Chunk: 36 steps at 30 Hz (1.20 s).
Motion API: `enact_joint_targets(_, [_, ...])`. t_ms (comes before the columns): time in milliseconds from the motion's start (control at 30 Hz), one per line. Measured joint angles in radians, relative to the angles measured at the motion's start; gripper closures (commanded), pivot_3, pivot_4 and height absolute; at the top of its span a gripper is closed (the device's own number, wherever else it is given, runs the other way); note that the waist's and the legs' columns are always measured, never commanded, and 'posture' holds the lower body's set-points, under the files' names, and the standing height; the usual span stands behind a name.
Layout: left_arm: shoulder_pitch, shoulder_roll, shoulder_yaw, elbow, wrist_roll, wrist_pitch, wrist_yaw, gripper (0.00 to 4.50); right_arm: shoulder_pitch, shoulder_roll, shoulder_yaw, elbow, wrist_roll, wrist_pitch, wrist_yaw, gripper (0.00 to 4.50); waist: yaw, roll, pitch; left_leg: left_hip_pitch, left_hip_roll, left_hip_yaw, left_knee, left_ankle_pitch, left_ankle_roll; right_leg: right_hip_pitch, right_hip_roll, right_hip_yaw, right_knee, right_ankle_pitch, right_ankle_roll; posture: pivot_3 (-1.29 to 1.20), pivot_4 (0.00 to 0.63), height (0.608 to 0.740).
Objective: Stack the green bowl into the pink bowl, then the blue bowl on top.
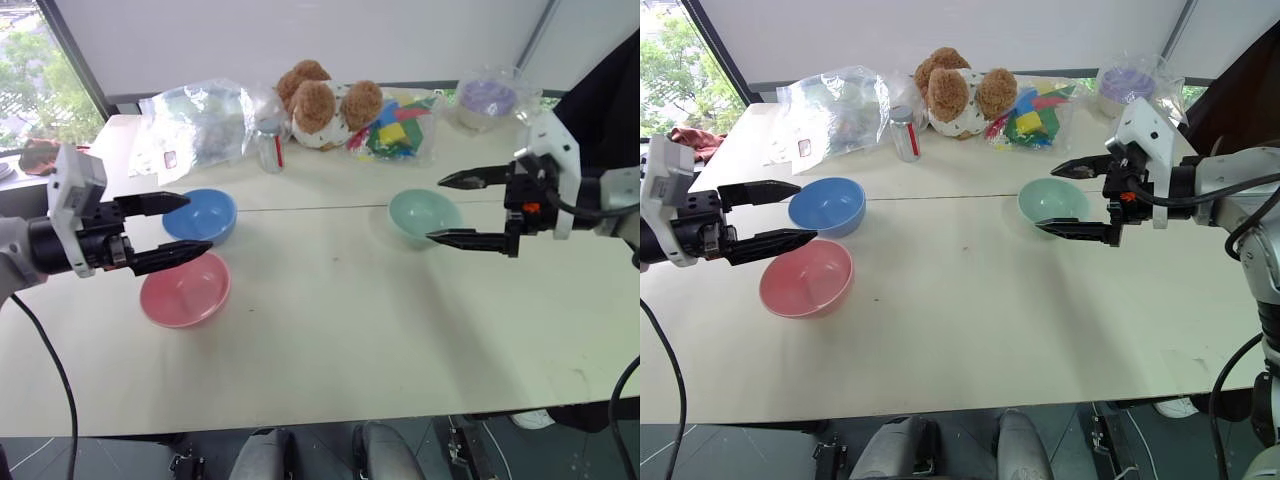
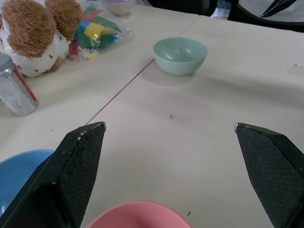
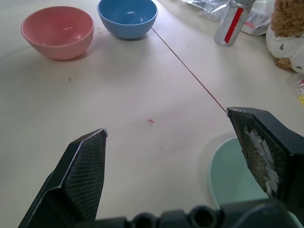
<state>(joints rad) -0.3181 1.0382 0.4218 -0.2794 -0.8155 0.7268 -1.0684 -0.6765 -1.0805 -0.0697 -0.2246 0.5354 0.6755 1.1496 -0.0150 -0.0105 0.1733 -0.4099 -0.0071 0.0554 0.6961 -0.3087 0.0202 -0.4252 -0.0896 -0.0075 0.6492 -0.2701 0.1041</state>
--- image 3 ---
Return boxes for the yellow and red packet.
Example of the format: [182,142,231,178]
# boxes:
[295,79,304,107]

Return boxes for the blue bowl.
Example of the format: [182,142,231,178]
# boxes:
[96,0,159,40]

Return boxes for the pale green bowl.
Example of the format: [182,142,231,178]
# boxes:
[208,136,304,228]

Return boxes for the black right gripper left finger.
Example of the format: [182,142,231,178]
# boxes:
[18,128,109,228]

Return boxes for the pink bowl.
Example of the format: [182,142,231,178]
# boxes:
[20,6,95,60]

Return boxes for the silver bottle with red stripe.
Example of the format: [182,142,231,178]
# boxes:
[214,0,255,47]

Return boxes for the brown and white plush toy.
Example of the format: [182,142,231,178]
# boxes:
[265,0,304,75]

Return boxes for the clear plastic bag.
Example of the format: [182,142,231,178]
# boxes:
[181,0,276,36]

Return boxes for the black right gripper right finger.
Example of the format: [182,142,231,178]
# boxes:
[226,106,304,207]

